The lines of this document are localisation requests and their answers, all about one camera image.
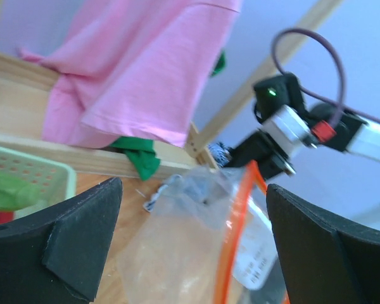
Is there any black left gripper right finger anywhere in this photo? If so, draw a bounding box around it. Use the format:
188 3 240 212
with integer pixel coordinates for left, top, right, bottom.
266 184 380 304

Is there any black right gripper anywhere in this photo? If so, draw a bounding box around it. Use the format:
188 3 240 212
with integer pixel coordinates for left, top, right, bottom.
224 130 296 190

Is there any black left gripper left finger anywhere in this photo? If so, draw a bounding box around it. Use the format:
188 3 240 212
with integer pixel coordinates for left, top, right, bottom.
0 177 123 303

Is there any clear zip top bag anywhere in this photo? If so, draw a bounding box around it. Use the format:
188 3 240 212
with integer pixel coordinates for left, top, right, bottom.
118 161 287 303

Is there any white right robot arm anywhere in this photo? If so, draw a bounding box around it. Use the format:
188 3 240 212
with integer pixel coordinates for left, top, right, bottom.
226 73 380 182

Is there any green tank top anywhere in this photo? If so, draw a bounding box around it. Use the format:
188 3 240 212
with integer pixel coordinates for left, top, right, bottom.
109 50 227 182

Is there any light green plastic basket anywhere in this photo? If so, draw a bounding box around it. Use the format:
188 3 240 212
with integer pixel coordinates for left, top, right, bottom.
0 147 77 219

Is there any blue striped cloth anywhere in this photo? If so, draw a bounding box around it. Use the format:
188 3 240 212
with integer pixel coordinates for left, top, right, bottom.
143 142 232 212

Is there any wooden clothes rack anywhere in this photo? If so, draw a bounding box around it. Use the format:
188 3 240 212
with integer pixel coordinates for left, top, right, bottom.
0 0 346 181

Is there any pink shirt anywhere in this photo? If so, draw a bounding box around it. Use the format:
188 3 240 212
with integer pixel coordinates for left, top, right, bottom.
20 1 242 148

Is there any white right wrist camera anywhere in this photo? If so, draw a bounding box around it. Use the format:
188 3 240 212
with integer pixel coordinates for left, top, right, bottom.
260 105 318 158

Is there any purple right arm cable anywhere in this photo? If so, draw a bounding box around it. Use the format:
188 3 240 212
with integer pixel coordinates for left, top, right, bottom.
270 28 380 129

